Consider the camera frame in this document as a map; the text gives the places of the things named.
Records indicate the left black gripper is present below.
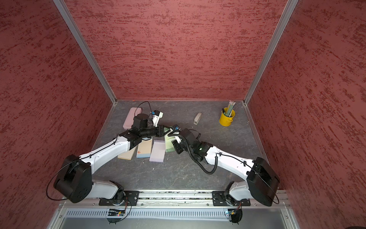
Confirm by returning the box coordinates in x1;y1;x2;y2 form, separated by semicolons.
140;123;172;138

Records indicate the purple grid memo pad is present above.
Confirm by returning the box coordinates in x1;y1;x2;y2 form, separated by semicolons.
149;140;165;163

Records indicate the green memo pad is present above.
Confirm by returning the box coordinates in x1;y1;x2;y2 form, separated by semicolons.
164;127;176;153

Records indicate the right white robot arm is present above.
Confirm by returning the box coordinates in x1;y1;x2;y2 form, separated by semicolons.
168;129;280;207

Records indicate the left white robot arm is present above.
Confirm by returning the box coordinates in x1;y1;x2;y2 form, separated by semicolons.
51;110;167;206

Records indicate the blue-edged beige memo pad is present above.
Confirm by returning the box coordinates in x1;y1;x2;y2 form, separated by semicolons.
136;139;153;158

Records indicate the yellow-top beige memo pad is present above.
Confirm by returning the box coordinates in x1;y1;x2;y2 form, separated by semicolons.
117;147;136;160

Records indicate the pink pencil case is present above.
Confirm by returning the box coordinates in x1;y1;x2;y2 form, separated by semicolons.
123;107;142;130

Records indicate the yellow pencil cup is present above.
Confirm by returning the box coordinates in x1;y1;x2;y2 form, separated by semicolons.
219;107;235;127

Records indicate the bundle of pencils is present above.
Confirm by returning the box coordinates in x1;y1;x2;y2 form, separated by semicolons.
224;101;236;117

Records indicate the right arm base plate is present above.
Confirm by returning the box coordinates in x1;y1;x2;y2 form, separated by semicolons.
212;191;251;207

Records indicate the aluminium rail frame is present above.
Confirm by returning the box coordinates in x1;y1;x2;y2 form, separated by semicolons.
48;189;299;229

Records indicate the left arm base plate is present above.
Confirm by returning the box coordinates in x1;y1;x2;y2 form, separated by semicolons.
99;190;140;208

